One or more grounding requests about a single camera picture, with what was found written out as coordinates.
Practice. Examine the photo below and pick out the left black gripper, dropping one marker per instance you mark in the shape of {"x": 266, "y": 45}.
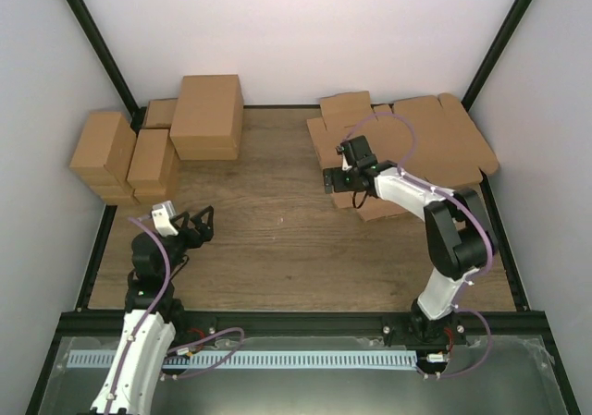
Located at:
{"x": 206, "y": 233}

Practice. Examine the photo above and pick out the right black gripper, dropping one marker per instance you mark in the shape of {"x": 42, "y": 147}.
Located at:
{"x": 339, "y": 186}

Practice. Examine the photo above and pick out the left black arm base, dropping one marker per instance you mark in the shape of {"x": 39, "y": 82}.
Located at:
{"x": 192, "y": 326}

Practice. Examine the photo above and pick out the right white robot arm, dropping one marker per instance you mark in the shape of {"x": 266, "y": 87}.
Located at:
{"x": 459, "y": 236}

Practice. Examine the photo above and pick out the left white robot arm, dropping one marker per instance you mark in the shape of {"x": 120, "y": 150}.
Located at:
{"x": 153, "y": 318}

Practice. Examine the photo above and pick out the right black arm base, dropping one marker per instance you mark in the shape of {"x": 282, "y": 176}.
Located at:
{"x": 415, "y": 331}

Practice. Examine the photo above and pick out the middle folded cardboard box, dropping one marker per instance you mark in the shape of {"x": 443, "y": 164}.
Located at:
{"x": 154, "y": 168}

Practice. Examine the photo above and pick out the large folded cardboard box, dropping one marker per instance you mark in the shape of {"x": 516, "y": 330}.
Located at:
{"x": 207, "y": 121}

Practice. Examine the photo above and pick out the left folded cardboard box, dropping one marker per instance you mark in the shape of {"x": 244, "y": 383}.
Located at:
{"x": 103, "y": 155}

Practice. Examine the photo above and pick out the rear small cardboard box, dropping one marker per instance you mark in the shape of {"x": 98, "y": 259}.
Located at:
{"x": 159, "y": 114}

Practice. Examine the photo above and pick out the stack of flat cardboard blanks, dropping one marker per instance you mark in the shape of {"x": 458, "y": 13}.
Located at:
{"x": 431, "y": 136}

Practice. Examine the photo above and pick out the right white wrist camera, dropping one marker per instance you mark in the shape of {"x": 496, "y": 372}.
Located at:
{"x": 345, "y": 164}

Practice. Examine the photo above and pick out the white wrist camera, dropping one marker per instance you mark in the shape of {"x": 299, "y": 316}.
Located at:
{"x": 345, "y": 164}
{"x": 162, "y": 215}

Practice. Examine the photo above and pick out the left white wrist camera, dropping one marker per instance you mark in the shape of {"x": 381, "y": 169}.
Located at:
{"x": 162, "y": 215}

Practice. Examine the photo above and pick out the black aluminium frame rail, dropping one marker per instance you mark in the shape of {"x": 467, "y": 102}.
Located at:
{"x": 274, "y": 323}

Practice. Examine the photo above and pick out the light blue slotted cable duct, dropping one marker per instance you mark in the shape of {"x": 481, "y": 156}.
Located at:
{"x": 397, "y": 360}

